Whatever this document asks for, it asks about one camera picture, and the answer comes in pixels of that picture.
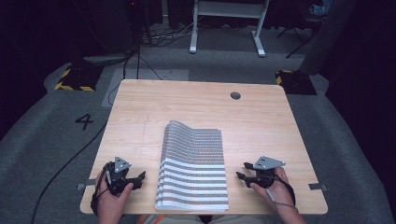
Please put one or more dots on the white desk frame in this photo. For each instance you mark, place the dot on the white desk frame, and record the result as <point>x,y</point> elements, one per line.
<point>194,31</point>

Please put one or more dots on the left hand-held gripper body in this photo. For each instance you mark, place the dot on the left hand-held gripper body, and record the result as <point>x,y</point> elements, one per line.
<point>118,177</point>

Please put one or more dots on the grey curtain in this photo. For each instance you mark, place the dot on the grey curtain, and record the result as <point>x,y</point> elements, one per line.
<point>327,37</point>

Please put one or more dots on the black yellow striped stand base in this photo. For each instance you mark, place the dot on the black yellow striped stand base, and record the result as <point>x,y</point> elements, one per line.
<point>295,83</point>
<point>79,79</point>

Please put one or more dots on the grey tape piece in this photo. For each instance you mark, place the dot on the grey tape piece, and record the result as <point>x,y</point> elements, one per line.
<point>85,185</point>
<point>317,186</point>

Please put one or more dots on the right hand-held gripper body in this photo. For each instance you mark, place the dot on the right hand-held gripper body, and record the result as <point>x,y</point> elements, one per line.
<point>266,174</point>

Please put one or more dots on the person's left hand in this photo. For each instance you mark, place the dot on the person's left hand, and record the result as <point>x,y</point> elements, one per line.
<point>112,202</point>

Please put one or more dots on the dark round table grommet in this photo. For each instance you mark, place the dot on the dark round table grommet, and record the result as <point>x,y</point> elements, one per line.
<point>235,95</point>

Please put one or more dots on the person's right hand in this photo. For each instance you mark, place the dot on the person's right hand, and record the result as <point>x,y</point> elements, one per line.
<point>280,193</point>

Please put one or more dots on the dark chair legs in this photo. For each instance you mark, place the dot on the dark chair legs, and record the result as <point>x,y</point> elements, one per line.
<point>295,35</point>

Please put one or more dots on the stack of striped cloths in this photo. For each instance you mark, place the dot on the stack of striped cloths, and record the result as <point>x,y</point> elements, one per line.
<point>159,193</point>

